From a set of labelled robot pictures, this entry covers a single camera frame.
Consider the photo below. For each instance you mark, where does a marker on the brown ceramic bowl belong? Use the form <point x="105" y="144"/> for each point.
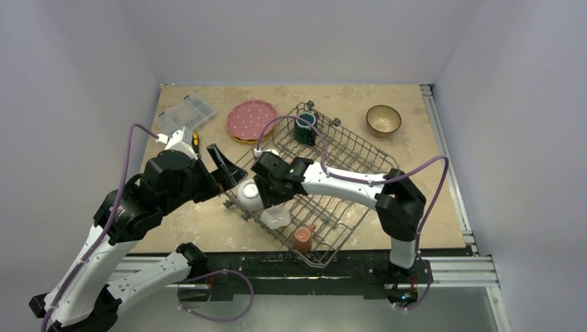
<point x="382" y="120"/>

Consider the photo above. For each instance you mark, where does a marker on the yellow black screwdriver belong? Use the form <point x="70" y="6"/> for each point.
<point x="195" y="143"/>

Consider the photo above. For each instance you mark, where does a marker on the dark green mug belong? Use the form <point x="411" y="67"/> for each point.
<point x="303" y="131"/>

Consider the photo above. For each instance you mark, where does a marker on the white ceramic bowl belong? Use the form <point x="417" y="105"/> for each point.
<point x="248" y="195"/>

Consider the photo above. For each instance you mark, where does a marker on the grey wire dish rack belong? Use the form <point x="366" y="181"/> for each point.
<point x="336" y="220"/>

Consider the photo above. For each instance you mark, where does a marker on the yellow plate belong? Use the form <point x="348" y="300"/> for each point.
<point x="247" y="141"/>

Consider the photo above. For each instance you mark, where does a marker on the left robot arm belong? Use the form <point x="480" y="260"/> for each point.
<point x="85" y="299"/>

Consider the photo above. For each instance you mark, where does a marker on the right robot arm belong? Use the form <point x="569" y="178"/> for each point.
<point x="398" y="202"/>

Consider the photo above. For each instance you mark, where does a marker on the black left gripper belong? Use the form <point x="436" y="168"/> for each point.
<point x="226" y="176"/>

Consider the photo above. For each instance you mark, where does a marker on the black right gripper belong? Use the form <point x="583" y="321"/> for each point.
<point x="266" y="191"/>

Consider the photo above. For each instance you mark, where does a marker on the pink dotted plate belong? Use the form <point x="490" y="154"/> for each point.
<point x="246" y="120"/>

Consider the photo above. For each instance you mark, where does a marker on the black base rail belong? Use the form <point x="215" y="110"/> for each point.
<point x="364" y="273"/>

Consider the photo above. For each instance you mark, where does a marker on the clear plastic screw box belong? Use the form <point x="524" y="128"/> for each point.
<point x="192" y="113"/>

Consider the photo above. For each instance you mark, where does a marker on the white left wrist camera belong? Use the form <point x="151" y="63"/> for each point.
<point x="181" y="140"/>

